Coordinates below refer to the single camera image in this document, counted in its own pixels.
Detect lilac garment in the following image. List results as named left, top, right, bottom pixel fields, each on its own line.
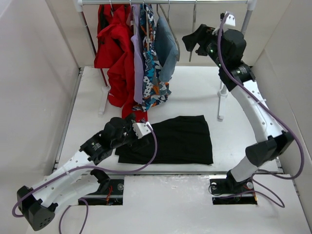
left=131, top=4, right=144, bottom=104

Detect black trousers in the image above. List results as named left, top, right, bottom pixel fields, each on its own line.
left=115, top=115, right=214, bottom=165

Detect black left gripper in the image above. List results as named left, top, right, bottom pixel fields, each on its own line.
left=112, top=114, right=149, bottom=150

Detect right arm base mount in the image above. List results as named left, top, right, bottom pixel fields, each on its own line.
left=208, top=178, right=257, bottom=205

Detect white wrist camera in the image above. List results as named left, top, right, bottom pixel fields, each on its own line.
left=220, top=11, right=236, bottom=32
left=132, top=122, right=152, bottom=139

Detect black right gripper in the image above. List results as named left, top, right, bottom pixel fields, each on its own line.
left=183, top=23, right=227, bottom=68

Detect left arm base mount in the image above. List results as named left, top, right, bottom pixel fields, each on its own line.
left=83, top=178, right=124, bottom=206

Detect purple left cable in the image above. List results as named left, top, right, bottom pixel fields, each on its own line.
left=11, top=118, right=158, bottom=234

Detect white rack left foot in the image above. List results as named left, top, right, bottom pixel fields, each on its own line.
left=98, top=86, right=110, bottom=115

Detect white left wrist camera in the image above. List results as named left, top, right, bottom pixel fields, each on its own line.
left=132, top=122, right=152, bottom=139

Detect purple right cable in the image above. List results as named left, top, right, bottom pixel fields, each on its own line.
left=216, top=12, right=305, bottom=208

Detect grey hanger with denim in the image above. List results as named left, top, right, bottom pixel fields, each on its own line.
left=156, top=1, right=180, bottom=62

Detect purple cable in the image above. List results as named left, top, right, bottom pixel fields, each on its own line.
left=216, top=12, right=305, bottom=208
left=11, top=118, right=158, bottom=234

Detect blue denim shorts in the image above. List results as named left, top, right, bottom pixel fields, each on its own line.
left=155, top=17, right=178, bottom=82

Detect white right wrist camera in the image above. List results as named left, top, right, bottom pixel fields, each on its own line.
left=220, top=11, right=236, bottom=32

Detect metal clothes rack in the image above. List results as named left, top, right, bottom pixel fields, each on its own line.
left=73, top=0, right=259, bottom=121

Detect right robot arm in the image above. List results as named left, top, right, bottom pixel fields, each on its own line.
left=182, top=24, right=293, bottom=195

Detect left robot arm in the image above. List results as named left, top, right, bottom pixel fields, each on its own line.
left=12, top=114, right=152, bottom=231

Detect colourful patterned shorts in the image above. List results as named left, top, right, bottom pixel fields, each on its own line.
left=133, top=4, right=171, bottom=112

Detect red jacket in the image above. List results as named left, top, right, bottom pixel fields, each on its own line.
left=94, top=4, right=148, bottom=121

